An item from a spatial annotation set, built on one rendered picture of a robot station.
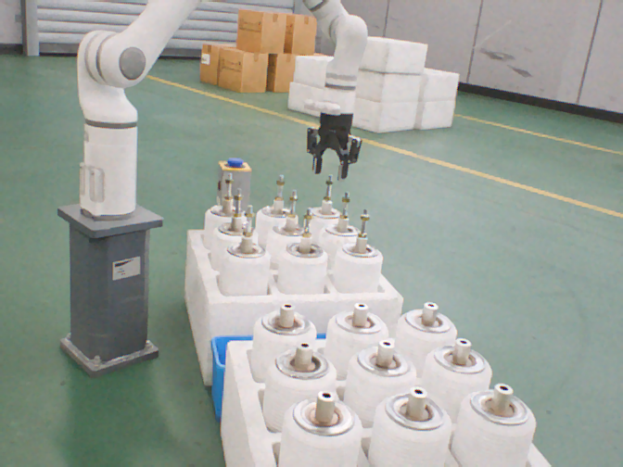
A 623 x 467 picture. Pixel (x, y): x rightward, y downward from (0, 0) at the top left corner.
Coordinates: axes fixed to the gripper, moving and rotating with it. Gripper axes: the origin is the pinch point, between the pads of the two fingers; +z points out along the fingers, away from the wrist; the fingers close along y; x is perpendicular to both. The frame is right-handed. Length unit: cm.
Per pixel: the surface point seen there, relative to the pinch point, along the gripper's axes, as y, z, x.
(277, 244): -3.1, 12.3, 21.1
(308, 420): -46, 11, 68
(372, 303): -25.8, 18.6, 18.1
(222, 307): -7.6, 18.7, 41.7
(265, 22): 254, -21, -275
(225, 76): 279, 23, -262
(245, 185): 20.9, 7.9, 5.1
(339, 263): -17.4, 12.6, 18.7
